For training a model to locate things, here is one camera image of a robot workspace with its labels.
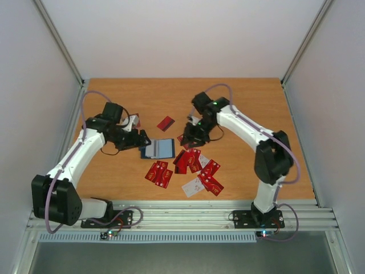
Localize right controller board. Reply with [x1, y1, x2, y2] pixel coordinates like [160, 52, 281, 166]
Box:
[256, 230, 278, 238]

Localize red card far left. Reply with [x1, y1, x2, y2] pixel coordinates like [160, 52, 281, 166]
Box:
[131, 113, 140, 128]

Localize left aluminium corner post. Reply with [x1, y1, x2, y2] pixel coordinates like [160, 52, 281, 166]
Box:
[32, 0, 84, 86]

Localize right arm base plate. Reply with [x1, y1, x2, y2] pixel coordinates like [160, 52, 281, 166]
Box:
[229, 210, 285, 229]

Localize white card under stack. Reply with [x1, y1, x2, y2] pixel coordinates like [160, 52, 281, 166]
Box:
[199, 154, 210, 168]

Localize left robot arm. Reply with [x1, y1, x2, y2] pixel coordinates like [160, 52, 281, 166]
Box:
[31, 102, 151, 227]

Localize controller board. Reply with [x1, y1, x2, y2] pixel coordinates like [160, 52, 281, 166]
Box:
[100, 231, 119, 240]
[256, 230, 278, 238]

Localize aluminium corner post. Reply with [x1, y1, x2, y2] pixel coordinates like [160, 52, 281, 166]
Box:
[32, 0, 84, 86]
[281, 0, 334, 89]

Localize dark red stripe card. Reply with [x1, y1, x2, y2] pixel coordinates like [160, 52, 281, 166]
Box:
[173, 150, 189, 168]

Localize red VIP card right stack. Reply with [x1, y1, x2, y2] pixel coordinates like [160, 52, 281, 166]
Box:
[201, 159, 221, 176]

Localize white card bottom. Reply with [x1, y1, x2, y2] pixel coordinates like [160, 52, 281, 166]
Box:
[182, 178, 205, 198]

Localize red stripe card lower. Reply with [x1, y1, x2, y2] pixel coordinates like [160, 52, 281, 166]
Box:
[175, 166, 187, 174]

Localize blue leather card holder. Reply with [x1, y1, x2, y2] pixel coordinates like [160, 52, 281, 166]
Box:
[140, 139, 176, 159]

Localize white card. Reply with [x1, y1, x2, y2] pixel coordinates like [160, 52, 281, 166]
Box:
[182, 178, 205, 198]
[199, 154, 210, 168]

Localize right aluminium corner post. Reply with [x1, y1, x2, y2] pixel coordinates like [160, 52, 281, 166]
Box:
[281, 0, 334, 89]

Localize aluminium rail frame front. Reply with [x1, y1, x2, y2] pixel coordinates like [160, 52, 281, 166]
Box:
[25, 199, 340, 232]

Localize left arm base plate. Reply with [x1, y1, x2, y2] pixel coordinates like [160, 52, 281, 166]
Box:
[81, 209, 133, 229]

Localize grey slotted cable duct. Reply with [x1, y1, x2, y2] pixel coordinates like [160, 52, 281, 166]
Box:
[38, 231, 257, 244]

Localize red card magnetic stripe back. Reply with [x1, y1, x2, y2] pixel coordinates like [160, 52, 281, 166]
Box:
[157, 116, 175, 132]

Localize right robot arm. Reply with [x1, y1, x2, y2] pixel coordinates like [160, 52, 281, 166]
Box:
[181, 92, 294, 227]

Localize left controller board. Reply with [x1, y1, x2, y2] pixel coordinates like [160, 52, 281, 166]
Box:
[100, 231, 119, 240]

